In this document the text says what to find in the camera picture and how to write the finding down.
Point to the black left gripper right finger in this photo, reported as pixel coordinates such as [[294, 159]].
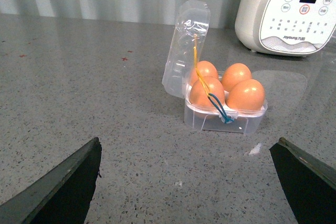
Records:
[[308, 183]]

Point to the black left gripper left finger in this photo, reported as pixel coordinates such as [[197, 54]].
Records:
[[63, 195]]

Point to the brown egg top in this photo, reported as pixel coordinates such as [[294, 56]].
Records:
[[246, 95]]

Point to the brown egg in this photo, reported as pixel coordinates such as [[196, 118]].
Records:
[[198, 96], [235, 74], [206, 68], [246, 95]]

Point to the clear plastic egg box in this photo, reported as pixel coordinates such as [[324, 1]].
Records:
[[193, 18]]

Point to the brown egg back right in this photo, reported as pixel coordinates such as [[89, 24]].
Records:
[[235, 74]]

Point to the brown egg front left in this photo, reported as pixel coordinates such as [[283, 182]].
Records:
[[198, 96]]

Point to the brown egg back left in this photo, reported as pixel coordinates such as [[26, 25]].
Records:
[[206, 68]]

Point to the blue rubber band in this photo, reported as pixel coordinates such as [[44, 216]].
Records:
[[219, 107]]

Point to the yellow rubber band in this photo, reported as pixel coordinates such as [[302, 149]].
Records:
[[200, 77]]

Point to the white blender machine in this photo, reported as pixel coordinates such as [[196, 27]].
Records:
[[285, 27]]

